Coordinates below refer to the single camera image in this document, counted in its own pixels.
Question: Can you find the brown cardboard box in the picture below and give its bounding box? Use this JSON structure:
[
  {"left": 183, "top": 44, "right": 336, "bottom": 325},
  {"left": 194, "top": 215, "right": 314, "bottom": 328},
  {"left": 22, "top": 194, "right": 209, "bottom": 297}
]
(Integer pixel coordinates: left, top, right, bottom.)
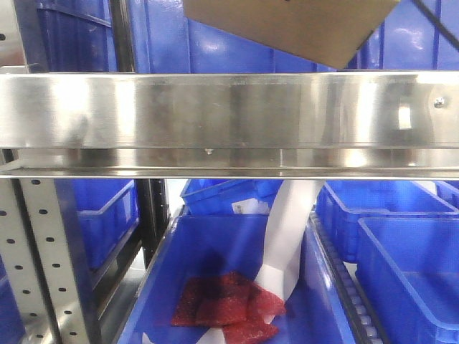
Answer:
[{"left": 184, "top": 0, "right": 398, "bottom": 69}]

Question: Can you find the stainless steel shelf beam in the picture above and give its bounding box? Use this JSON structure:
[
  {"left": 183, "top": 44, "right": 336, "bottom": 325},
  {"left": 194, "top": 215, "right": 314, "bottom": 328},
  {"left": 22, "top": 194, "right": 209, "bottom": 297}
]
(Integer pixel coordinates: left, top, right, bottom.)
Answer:
[{"left": 1, "top": 71, "right": 458, "bottom": 180}]

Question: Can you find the perforated steel shelf upright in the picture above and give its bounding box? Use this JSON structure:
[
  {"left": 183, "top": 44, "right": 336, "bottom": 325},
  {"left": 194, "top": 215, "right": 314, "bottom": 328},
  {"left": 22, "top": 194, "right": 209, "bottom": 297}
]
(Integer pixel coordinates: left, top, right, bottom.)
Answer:
[{"left": 1, "top": 178, "right": 101, "bottom": 343}]

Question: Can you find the blue bin upper shelf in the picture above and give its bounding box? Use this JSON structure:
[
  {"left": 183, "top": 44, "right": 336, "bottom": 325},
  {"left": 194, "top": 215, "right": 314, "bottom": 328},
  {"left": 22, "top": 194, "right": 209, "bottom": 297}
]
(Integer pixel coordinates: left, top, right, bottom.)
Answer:
[{"left": 128, "top": 1, "right": 458, "bottom": 73}]

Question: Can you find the blue bin with red mesh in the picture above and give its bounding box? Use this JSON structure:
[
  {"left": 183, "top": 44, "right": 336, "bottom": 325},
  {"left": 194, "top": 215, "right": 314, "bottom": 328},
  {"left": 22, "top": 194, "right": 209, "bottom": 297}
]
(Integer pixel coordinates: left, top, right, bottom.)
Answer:
[{"left": 119, "top": 215, "right": 354, "bottom": 343}]

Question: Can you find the red mesh bag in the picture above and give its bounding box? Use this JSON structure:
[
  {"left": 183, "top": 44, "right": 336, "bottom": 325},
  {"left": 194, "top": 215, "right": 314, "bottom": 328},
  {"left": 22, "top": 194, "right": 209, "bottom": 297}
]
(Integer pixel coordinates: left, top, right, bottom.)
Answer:
[{"left": 171, "top": 271, "right": 286, "bottom": 343}]

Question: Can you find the blue bin lower left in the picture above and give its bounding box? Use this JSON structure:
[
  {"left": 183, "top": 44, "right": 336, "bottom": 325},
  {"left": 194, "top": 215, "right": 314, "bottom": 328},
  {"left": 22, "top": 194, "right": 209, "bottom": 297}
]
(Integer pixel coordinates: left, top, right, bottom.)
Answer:
[{"left": 57, "top": 178, "right": 140, "bottom": 270}]

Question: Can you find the blue bin lower right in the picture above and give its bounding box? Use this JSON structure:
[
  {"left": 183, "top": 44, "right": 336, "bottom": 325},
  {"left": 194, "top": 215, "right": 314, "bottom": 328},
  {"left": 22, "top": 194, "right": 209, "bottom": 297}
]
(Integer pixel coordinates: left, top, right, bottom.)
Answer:
[{"left": 316, "top": 181, "right": 458, "bottom": 343}]

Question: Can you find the roller track strip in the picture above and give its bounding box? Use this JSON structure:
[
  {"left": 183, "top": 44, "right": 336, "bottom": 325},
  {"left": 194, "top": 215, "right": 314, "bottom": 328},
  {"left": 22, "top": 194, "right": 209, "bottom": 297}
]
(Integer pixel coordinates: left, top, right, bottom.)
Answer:
[{"left": 310, "top": 210, "right": 384, "bottom": 343}]

